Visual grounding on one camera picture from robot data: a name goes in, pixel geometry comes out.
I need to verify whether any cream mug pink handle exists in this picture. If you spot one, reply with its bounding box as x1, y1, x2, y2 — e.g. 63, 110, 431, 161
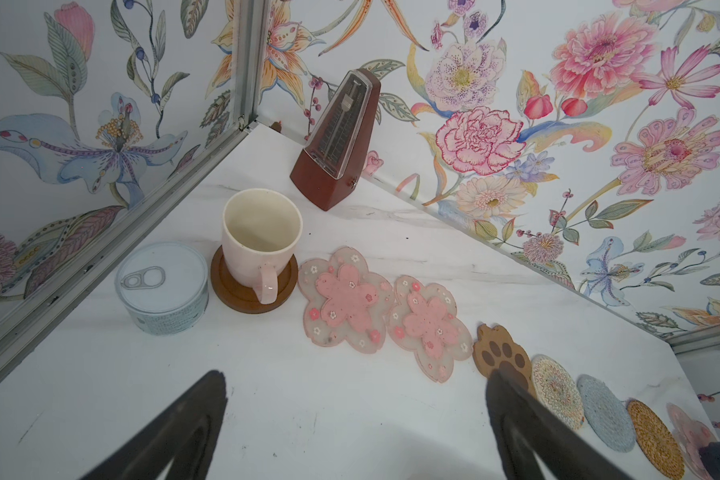
222, 188, 303, 305

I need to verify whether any brown round cork coaster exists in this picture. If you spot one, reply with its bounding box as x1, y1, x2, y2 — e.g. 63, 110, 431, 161
210, 246, 298, 314

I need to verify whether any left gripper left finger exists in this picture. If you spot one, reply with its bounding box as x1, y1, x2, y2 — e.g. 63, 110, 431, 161
84, 370, 228, 479

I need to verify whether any small tin can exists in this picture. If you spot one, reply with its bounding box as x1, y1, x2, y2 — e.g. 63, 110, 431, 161
114, 242, 209, 336

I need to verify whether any white multicolour zigzag coaster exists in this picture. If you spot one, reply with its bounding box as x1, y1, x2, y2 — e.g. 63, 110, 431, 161
532, 355, 585, 431

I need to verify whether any woven rattan round coaster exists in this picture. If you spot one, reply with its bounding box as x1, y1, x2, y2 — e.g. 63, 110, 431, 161
626, 399, 685, 480

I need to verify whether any grey-blue woven round coaster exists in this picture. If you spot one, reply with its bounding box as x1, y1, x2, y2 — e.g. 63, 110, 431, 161
576, 375, 636, 453

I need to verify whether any pink flower coaster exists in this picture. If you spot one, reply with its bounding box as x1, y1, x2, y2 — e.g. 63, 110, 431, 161
297, 246, 394, 354
667, 403, 717, 480
385, 275, 474, 383

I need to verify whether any brown paw print coaster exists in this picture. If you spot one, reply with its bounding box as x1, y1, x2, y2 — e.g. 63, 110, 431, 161
473, 324, 536, 398

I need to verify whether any brown wooden metronome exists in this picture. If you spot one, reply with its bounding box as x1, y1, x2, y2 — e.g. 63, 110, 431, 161
290, 68, 381, 211

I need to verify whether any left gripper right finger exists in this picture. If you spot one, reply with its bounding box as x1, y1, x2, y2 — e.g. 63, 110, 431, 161
485, 371, 628, 479

